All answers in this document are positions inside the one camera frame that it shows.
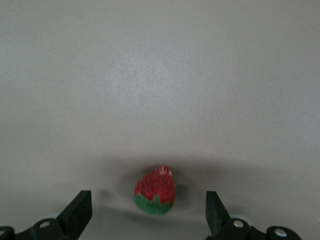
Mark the red strawberry with green leaves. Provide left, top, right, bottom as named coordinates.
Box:
left=133, top=164, right=177, bottom=216

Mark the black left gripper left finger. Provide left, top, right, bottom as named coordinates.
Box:
left=0, top=190, right=93, bottom=240

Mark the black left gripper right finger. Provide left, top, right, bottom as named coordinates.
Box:
left=205, top=190, right=302, bottom=240

